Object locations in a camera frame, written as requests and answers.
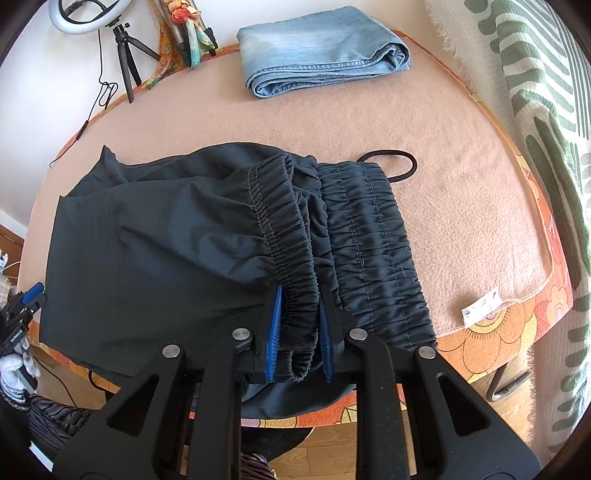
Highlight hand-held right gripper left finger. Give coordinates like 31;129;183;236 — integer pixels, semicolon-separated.
52;284;284;480

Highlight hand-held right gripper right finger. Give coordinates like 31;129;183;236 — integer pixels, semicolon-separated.
318;288;541;480

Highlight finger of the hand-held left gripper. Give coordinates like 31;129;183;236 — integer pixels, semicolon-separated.
7;298;48;324
14;283;45;308

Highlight black pants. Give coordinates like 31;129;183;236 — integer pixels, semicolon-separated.
39;144;438;416

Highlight person's left hand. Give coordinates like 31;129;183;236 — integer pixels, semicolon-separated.
0;353;40;395

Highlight person's striped clothing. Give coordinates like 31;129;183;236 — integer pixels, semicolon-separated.
240;427;315;480

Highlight orange floral blanket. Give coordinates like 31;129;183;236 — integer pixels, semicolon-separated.
21;30;575;430

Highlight metal table leg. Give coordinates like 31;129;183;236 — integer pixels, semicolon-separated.
487;348;532;401

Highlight small black tripod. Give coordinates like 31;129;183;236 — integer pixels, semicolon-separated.
111;23;160;104

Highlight folded light blue jeans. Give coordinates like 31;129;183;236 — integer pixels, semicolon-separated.
237;6;411;99

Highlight floral teal scarf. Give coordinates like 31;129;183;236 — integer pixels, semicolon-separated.
171;0;218;65

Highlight folded silver tripod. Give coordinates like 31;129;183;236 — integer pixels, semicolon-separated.
152;0;219;70

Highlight green striped white throw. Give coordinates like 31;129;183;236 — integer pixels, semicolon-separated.
425;0;591;455

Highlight black ring light cable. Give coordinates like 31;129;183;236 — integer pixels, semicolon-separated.
50;28;118;167

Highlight white ring light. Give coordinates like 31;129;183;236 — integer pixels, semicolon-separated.
58;0;122;34

